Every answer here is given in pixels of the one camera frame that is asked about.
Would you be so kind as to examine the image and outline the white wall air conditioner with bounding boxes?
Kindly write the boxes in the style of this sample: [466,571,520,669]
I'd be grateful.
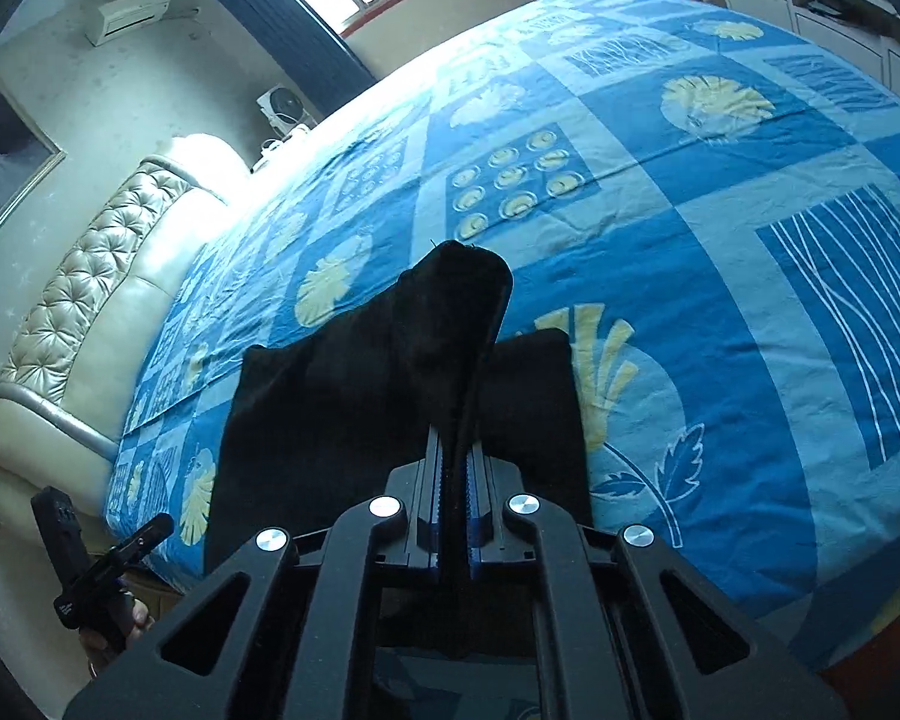
[84,0,170,47]

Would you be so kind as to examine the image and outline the dark blue window curtain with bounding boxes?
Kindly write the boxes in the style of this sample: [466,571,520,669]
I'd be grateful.
[217,0,377,115]

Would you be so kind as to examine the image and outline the blue patterned bed sheet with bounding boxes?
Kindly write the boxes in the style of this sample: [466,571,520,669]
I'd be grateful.
[103,0,900,668]

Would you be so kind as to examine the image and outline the cream tufted leather headboard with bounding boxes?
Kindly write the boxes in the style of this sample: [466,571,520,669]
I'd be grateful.
[0,133,250,546]

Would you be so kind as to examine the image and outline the person's left hand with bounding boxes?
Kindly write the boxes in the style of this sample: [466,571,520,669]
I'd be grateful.
[77,590,155,679]

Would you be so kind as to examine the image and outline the black pants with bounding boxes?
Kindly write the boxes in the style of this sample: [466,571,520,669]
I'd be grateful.
[203,242,592,572]

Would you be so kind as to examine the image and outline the small white desk fan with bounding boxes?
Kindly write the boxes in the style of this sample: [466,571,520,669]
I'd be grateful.
[256,86,317,138]

